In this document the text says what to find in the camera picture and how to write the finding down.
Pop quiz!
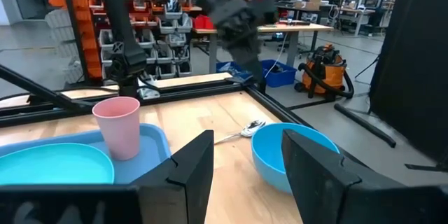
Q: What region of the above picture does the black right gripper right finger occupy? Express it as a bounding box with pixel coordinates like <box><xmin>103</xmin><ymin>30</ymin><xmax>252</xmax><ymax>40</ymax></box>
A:
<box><xmin>281</xmin><ymin>129</ymin><xmax>361</xmax><ymax>224</ymax></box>

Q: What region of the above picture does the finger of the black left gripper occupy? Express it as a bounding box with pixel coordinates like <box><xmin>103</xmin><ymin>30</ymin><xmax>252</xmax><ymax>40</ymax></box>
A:
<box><xmin>227</xmin><ymin>41</ymin><xmax>256</xmax><ymax>78</ymax></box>
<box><xmin>244</xmin><ymin>43</ymin><xmax>267</xmax><ymax>94</ymax></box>

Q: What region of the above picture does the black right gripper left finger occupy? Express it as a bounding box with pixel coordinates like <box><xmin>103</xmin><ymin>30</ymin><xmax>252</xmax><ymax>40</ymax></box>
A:
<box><xmin>131</xmin><ymin>129</ymin><xmax>215</xmax><ymax>224</ymax></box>

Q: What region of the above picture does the blue plastic bowl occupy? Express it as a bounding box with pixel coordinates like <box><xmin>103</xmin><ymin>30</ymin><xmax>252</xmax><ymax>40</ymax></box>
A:
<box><xmin>251</xmin><ymin>122</ymin><xmax>340</xmax><ymax>195</ymax></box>

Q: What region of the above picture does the silver metal spoon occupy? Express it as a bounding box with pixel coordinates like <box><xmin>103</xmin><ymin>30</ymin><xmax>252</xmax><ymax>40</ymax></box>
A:
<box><xmin>213</xmin><ymin>125</ymin><xmax>262</xmax><ymax>145</ymax></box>

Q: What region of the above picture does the pink plastic cup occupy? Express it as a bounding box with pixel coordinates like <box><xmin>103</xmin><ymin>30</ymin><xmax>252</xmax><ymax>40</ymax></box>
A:
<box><xmin>92</xmin><ymin>96</ymin><xmax>141</xmax><ymax>162</ymax></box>

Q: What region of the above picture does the teal plastic plate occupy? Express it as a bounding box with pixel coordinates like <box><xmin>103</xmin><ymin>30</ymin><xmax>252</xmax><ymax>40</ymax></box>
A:
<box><xmin>0</xmin><ymin>142</ymin><xmax>116</xmax><ymax>186</ymax></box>

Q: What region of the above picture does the light blue plastic tray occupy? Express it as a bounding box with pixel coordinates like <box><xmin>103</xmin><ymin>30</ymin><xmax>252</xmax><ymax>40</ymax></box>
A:
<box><xmin>0</xmin><ymin>122</ymin><xmax>172</xmax><ymax>186</ymax></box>

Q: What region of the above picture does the blue floor bin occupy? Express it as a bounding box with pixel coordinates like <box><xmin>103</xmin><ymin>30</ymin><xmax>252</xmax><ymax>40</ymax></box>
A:
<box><xmin>216</xmin><ymin>61</ymin><xmax>246</xmax><ymax>78</ymax></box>
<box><xmin>260</xmin><ymin>59</ymin><xmax>298</xmax><ymax>89</ymax></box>

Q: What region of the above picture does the red storage bin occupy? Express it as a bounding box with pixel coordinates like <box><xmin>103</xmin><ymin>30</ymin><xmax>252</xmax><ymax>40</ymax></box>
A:
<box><xmin>194</xmin><ymin>14</ymin><xmax>215</xmax><ymax>30</ymax></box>

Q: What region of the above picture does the wooden top desk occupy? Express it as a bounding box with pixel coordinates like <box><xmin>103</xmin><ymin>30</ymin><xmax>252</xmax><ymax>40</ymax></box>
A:
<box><xmin>192</xmin><ymin>22</ymin><xmax>335</xmax><ymax>75</ymax></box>

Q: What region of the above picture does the orange shop vacuum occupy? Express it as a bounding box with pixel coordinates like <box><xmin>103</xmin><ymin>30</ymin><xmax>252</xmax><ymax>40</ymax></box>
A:
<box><xmin>295</xmin><ymin>43</ymin><xmax>355</xmax><ymax>101</ymax></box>

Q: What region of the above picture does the black partition foot bar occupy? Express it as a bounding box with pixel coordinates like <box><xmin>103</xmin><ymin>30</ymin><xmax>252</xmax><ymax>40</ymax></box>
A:
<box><xmin>334</xmin><ymin>103</ymin><xmax>397</xmax><ymax>148</ymax></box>

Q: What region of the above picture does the black fabric partition panel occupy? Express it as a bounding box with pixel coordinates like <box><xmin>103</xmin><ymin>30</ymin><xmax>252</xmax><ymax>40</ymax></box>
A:
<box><xmin>369</xmin><ymin>0</ymin><xmax>448</xmax><ymax>164</ymax></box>

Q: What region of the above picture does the rack with orange bins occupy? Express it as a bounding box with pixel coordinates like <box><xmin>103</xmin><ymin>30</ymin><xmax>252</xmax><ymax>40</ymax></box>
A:
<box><xmin>41</xmin><ymin>0</ymin><xmax>197</xmax><ymax>82</ymax></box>

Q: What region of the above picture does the white hanging cable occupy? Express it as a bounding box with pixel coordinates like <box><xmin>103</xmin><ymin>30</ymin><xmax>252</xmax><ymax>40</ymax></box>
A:
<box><xmin>264</xmin><ymin>33</ymin><xmax>288</xmax><ymax>78</ymax></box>

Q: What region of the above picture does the black aluminium table frame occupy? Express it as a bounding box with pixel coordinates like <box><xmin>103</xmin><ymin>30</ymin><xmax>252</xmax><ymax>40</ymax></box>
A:
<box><xmin>0</xmin><ymin>78</ymin><xmax>312</xmax><ymax>129</ymax></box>

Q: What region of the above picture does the black diagonal frame brace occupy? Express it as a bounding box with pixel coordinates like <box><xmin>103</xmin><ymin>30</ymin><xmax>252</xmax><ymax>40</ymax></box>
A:
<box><xmin>0</xmin><ymin>64</ymin><xmax>92</xmax><ymax>110</ymax></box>

